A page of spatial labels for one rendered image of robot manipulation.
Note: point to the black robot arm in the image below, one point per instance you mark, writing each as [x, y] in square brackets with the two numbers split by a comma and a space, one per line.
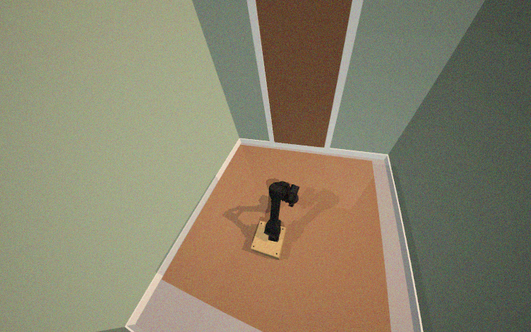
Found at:
[279, 191]

